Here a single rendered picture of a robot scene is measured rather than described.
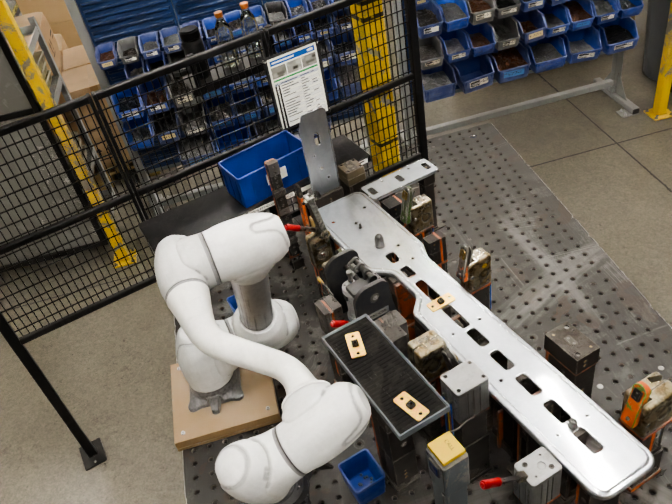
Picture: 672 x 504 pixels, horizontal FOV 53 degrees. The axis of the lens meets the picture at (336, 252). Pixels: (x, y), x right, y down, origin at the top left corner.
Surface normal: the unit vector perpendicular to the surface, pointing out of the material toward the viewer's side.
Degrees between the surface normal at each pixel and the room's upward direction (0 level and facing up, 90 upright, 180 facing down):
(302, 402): 20
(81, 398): 0
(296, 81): 90
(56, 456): 0
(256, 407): 0
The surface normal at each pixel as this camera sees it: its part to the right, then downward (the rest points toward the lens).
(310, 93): 0.49, 0.51
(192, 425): -0.15, -0.76
